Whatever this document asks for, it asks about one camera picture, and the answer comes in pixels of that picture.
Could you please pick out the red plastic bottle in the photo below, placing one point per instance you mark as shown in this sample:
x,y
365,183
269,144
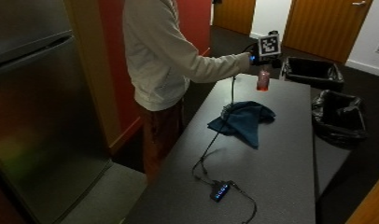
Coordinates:
x,y
263,80

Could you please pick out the white marker cube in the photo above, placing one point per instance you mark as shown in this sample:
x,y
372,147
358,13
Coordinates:
x,y
268,45

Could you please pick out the black lined waste bin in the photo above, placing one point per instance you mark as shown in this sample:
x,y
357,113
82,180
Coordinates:
x,y
313,72
339,118

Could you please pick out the wooden door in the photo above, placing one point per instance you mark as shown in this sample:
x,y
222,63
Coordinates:
x,y
233,14
325,25

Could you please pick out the blue cloth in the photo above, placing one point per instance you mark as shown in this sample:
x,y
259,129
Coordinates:
x,y
243,119

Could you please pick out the the person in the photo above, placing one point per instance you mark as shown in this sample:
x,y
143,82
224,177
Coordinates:
x,y
163,62

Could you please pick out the black hub with blue lights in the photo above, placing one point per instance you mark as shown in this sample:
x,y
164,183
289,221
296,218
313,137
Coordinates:
x,y
219,190

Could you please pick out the stainless steel refrigerator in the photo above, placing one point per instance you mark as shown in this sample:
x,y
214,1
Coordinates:
x,y
39,118

